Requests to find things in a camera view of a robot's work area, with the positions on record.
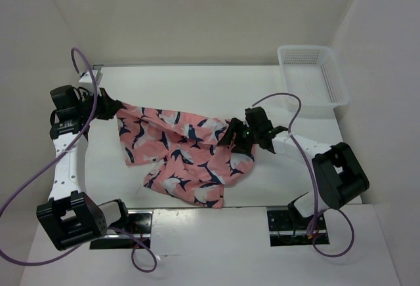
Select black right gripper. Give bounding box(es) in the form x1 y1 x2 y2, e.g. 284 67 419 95
217 117 259 155

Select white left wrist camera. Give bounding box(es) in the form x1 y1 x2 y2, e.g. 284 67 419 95
79 70 102 92

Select pink shark print shorts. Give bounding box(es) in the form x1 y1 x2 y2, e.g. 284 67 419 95
115 103 256 209

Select white plastic basket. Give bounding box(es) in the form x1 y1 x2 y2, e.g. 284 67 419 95
277 45 350 117

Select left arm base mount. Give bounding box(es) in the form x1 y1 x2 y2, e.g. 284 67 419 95
89 209 153 250

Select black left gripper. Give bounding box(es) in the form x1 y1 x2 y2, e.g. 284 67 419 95
76 87 122 122

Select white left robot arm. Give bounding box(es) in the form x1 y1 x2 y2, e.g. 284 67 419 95
36 85 131 251

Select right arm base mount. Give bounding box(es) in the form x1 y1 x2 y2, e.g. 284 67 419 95
266 207 313 247

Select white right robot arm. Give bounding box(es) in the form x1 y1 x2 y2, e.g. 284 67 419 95
218 107 370 229

